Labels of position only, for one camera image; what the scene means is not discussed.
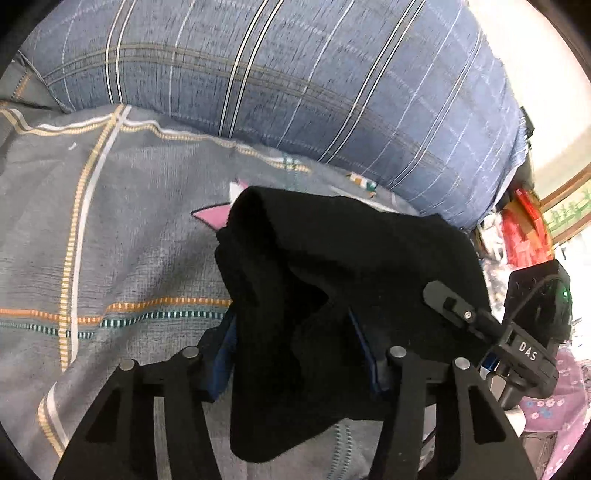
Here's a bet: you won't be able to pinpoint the grey printed bed sheet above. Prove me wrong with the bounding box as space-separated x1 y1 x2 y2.
0 55 444 480

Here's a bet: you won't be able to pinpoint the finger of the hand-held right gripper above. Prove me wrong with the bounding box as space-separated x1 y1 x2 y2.
422 280 505 345

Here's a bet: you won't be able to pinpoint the black pants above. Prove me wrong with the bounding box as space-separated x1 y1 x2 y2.
215 186 493 465

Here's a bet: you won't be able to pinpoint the blue striped pillow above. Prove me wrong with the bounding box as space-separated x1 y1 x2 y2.
18 0 530 232

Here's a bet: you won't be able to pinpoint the purple floral cloth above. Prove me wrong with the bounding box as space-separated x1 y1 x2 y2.
517 344 591 480

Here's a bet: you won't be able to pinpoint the framed picture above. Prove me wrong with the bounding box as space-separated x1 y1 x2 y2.
538 170 591 245

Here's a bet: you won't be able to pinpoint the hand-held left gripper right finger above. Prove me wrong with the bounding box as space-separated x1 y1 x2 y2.
348 309 530 480

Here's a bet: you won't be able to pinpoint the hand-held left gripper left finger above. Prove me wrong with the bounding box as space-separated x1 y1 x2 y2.
53 315 239 480

